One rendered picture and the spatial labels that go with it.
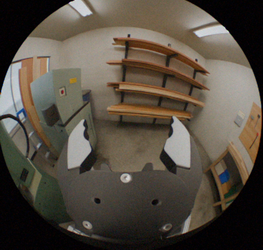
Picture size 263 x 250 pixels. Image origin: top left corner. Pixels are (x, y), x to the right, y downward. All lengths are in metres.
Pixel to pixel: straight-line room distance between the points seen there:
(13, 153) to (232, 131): 3.16
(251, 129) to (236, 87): 1.03
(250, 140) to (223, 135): 0.93
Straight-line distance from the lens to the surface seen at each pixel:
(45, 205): 0.95
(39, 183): 0.80
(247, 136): 2.42
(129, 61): 1.37
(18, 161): 0.79
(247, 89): 2.58
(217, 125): 2.57
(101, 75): 1.98
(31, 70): 2.29
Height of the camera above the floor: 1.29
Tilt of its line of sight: 33 degrees down
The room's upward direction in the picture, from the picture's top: 7 degrees clockwise
